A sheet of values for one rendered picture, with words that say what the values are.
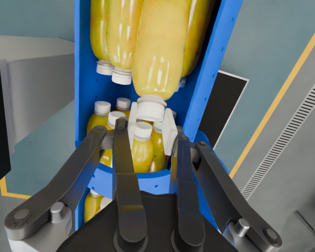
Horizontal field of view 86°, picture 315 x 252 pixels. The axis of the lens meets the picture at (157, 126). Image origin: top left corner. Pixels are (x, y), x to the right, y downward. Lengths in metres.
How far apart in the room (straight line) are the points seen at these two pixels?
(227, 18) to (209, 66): 0.07
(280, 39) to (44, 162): 2.47
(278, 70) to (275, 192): 1.56
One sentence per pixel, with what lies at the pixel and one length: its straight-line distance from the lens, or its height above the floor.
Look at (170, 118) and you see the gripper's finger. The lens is 0.20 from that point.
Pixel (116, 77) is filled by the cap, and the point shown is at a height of 1.14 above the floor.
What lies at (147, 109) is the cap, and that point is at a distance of 0.21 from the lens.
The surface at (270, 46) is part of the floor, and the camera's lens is 1.78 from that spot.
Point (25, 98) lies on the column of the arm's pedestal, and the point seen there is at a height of 0.87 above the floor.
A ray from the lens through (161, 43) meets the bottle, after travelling 0.23.
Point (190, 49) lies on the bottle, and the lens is 0.35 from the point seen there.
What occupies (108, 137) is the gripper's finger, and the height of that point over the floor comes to 1.34.
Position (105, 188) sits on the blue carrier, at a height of 1.23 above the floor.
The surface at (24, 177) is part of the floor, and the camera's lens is 2.41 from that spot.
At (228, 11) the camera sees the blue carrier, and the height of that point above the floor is 1.20.
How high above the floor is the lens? 1.48
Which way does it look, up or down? 64 degrees down
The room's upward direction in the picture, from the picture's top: 173 degrees clockwise
